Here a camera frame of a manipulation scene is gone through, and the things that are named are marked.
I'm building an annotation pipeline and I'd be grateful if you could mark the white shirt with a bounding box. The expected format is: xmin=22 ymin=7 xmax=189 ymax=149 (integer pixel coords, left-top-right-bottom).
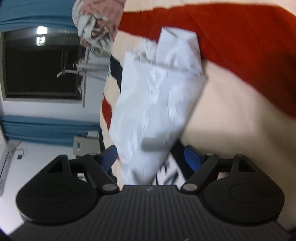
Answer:
xmin=109 ymin=27 xmax=205 ymax=185

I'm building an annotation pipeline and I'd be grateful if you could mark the pile of clothes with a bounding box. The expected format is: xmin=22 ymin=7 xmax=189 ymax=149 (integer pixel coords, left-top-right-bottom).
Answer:
xmin=72 ymin=0 xmax=125 ymax=54

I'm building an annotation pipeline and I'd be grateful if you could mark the grey chair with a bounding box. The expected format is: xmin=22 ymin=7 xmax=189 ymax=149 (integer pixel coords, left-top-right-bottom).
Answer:
xmin=73 ymin=131 xmax=101 ymax=157

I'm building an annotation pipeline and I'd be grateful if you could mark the left blue curtain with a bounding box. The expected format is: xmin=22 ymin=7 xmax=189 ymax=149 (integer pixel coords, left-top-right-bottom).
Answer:
xmin=1 ymin=115 xmax=101 ymax=147

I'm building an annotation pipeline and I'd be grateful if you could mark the blue curtain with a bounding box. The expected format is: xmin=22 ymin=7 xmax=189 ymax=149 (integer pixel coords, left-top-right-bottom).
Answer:
xmin=1 ymin=115 xmax=101 ymax=147
xmin=0 ymin=0 xmax=76 ymax=33

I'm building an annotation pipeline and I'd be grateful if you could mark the white air conditioner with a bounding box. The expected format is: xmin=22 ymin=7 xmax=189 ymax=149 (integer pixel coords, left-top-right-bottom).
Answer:
xmin=0 ymin=140 xmax=21 ymax=196

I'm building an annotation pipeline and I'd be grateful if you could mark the metal stand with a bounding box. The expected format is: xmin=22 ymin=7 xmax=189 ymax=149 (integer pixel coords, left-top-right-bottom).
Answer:
xmin=56 ymin=47 xmax=111 ymax=108

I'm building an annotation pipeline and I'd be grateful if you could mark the dark window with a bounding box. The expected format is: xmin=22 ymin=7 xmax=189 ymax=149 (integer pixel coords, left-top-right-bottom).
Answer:
xmin=1 ymin=26 xmax=85 ymax=100

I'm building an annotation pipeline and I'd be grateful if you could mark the striped bed blanket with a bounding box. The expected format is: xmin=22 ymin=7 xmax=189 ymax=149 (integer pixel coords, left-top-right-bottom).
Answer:
xmin=111 ymin=1 xmax=295 ymax=230

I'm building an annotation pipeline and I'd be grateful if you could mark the right blue curtain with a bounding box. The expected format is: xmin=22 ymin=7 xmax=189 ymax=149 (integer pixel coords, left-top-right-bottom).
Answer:
xmin=0 ymin=0 xmax=76 ymax=33

